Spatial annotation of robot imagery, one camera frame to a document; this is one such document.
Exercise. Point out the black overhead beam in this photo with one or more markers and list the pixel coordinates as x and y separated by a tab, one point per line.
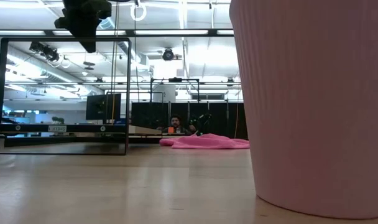
130	32

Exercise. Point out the black partition panels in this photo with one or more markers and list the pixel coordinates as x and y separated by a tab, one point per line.
217	119

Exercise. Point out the pink cloth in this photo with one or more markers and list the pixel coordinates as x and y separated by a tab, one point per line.
207	142

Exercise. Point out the small orange object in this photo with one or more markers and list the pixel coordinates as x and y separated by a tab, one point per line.
171	130

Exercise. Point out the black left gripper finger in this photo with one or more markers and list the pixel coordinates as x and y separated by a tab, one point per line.
86	34
62	23

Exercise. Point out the background black robot arm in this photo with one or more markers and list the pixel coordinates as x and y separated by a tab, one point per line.
201	121

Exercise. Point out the black computer monitor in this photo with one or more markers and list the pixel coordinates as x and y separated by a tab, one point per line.
99	107

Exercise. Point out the pale pink ribbed cup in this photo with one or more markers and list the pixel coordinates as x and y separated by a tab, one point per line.
316	109

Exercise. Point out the person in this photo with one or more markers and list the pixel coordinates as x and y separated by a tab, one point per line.
176	124

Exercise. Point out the small potted plant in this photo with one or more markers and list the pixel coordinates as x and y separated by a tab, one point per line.
58	119

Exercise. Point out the round black ceiling camera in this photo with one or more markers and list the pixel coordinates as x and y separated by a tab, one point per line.
168	54

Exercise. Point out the black background rig frame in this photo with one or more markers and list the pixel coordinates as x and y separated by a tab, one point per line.
175	80

